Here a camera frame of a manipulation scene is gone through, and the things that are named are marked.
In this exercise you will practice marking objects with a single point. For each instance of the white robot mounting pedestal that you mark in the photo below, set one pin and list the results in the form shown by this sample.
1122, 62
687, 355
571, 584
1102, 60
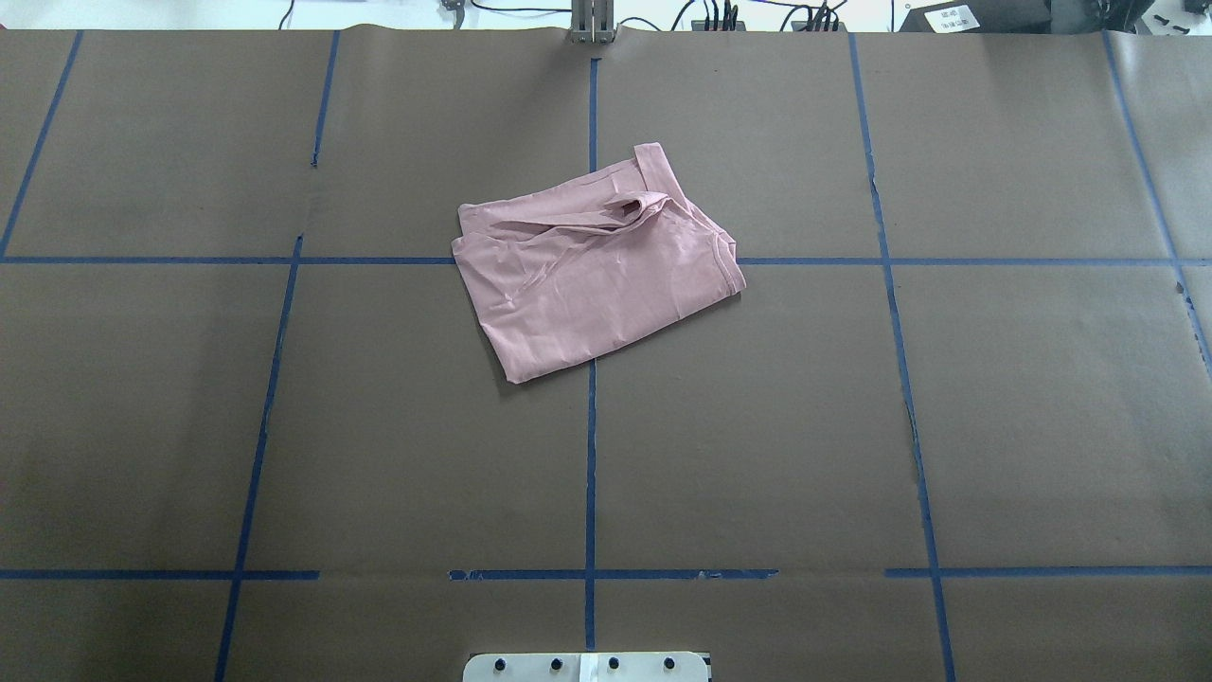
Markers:
590, 666

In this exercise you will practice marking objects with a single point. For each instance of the aluminium frame post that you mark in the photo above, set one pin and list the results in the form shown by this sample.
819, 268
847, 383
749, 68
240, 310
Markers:
592, 22

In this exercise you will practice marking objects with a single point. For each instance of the pink snoopy t-shirt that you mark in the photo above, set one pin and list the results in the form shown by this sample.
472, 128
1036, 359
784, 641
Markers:
562, 276

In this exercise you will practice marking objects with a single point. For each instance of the blue tape grid lines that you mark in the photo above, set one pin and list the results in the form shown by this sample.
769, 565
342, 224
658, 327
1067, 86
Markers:
382, 354

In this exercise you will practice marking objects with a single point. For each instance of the black box with label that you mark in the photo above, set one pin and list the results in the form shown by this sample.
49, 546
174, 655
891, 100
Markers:
1000, 17

